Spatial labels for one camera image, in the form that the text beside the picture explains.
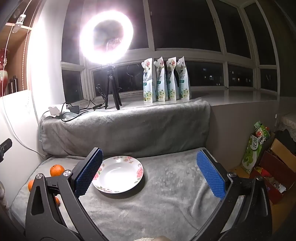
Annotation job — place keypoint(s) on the wooden shelf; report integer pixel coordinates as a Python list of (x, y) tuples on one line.
[(18, 58)]

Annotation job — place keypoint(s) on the black power adapter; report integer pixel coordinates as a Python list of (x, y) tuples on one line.
[(74, 109)]

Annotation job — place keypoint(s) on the floral white refill pouch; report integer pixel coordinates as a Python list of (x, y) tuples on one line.
[(148, 81), (172, 78), (161, 80), (183, 78)]

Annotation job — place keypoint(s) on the small mandarin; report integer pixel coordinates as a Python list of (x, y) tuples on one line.
[(57, 200), (30, 185)]

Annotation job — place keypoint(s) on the black tripod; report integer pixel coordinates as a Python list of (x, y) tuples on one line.
[(111, 85)]

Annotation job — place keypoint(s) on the grey folded blanket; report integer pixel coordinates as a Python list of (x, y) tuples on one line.
[(124, 129)]

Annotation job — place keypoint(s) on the grey plush seat blanket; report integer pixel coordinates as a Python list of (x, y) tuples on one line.
[(148, 208)]

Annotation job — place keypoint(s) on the white lace cloth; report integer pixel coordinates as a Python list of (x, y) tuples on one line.
[(288, 121)]

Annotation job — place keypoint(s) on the floral white plate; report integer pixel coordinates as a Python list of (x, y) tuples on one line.
[(118, 173)]

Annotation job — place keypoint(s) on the white power strip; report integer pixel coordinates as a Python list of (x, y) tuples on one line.
[(55, 110)]

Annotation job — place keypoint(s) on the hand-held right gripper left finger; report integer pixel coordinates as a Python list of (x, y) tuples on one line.
[(89, 171)]

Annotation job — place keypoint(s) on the green printed bag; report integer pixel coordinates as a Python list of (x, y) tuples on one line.
[(254, 148)]

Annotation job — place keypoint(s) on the red glass vase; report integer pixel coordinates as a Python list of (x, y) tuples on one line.
[(3, 74)]

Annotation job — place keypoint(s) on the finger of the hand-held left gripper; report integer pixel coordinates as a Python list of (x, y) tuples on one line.
[(5, 147)]

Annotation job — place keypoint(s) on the cardboard box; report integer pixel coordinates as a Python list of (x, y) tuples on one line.
[(277, 171)]

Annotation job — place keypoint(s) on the white window frame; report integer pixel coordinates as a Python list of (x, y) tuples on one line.
[(185, 55)]

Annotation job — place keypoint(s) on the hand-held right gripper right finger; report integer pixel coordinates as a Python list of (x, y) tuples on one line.
[(211, 176)]

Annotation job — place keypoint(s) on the large orange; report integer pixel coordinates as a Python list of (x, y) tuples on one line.
[(57, 170)]

